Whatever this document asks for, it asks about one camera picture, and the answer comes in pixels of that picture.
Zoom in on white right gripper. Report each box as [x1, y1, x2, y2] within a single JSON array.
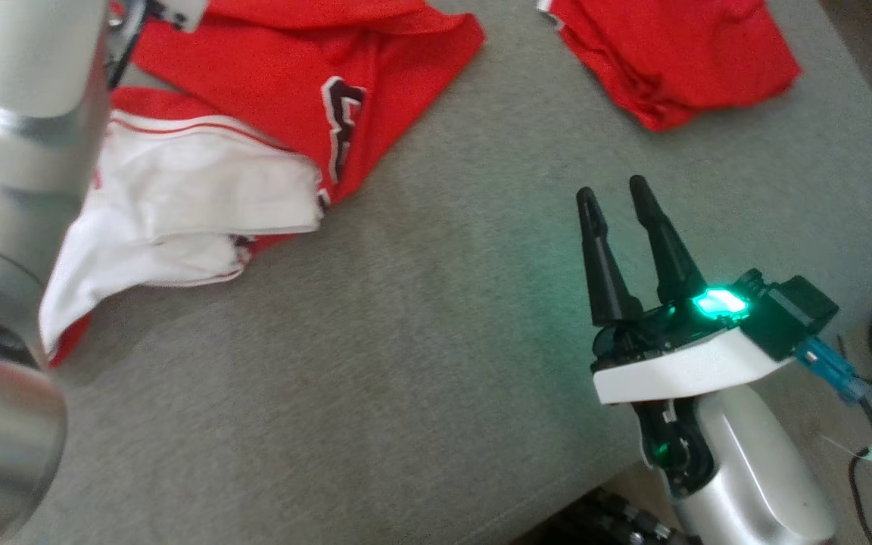
[[575, 175, 794, 406]]

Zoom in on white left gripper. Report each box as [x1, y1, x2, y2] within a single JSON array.
[[150, 0, 208, 33]]

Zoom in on red white basketball jersey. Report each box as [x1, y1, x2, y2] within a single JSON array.
[[38, 0, 487, 369]]

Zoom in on red white basketball shorts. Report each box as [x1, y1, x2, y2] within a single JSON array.
[[537, 0, 802, 132]]

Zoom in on large grey sofa seat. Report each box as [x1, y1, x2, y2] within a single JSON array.
[[0, 0, 872, 545]]

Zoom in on blue right camera connector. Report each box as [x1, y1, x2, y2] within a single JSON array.
[[794, 336, 870, 404]]

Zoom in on black corrugated hose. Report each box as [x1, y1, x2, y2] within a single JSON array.
[[548, 488, 700, 545]]

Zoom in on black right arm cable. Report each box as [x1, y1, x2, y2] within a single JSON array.
[[849, 395, 872, 545]]

